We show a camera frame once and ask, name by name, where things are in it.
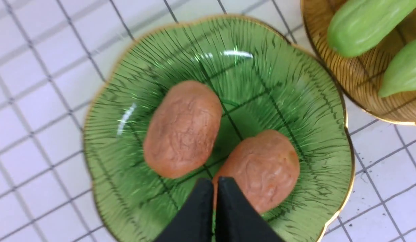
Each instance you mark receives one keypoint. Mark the green glass plate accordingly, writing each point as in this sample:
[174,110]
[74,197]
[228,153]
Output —
[263,82]

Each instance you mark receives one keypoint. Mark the white grid tablecloth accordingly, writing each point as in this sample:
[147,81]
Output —
[55,54]

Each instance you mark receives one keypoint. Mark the brown potato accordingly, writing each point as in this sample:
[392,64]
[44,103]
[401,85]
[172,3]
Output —
[183,130]
[265,167]

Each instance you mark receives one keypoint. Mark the green bitter gourd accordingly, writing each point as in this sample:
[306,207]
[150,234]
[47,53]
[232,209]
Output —
[359,25]
[400,76]

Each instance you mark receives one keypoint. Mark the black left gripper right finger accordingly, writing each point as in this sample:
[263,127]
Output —
[236,219]

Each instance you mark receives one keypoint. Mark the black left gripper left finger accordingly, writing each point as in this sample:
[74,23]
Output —
[193,222]

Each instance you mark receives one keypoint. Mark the amber glass plate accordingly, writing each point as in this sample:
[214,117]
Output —
[360,77]

